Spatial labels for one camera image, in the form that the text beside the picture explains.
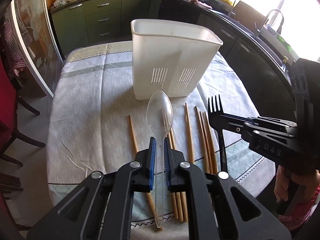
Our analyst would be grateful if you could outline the wooden cutting board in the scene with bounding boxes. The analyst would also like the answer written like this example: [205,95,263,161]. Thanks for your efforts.
[231,1,265,32]

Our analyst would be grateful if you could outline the small chrome faucet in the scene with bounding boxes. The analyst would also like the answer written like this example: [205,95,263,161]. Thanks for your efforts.
[227,0,236,17]

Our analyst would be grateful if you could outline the red checkered kitchen cloth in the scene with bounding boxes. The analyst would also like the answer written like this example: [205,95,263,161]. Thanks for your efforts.
[188,0,213,10]

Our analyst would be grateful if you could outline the floral glass sliding door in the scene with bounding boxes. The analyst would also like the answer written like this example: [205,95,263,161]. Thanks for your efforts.
[8,0,63,98]

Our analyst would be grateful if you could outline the dark red-tipped chopstick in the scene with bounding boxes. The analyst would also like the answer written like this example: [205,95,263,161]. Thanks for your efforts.
[203,112,218,174]
[195,106,209,173]
[200,111,213,174]

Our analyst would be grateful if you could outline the white plastic utensil holder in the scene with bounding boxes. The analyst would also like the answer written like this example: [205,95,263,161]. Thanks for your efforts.
[131,18,223,100]

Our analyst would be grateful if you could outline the hanging checkered apron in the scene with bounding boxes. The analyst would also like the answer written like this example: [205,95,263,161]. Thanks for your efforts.
[1,12,27,77]

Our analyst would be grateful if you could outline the stainless steel sink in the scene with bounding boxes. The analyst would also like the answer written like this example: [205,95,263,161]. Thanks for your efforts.
[251,35,291,72]

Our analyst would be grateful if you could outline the red upholstered chair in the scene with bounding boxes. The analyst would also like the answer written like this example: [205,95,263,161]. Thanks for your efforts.
[0,64,46,167]

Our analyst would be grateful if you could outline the person's right hand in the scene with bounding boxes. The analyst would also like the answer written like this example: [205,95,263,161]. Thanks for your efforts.
[273,166,320,203]

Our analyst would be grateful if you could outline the light bamboo chopstick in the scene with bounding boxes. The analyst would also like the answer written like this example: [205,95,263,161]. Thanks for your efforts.
[184,103,195,164]
[169,128,188,222]
[127,114,163,231]
[167,134,179,219]

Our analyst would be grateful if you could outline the black plastic fork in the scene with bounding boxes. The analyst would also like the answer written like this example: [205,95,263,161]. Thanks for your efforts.
[207,95,228,172]

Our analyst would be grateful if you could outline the clear plastic spoon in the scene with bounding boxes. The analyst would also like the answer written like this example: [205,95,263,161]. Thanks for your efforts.
[146,90,174,229]

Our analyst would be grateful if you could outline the patterned grey tablecloth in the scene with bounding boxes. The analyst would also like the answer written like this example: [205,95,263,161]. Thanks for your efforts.
[46,41,277,240]

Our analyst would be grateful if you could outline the chrome kitchen faucet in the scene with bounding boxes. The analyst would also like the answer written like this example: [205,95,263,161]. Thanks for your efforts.
[254,9,284,37]

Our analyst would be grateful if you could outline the green lower cabinets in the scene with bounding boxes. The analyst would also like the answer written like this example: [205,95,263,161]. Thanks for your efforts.
[52,0,162,56]

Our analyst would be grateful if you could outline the pink sleeve right forearm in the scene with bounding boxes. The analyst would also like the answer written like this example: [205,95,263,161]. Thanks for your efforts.
[278,186,319,231]

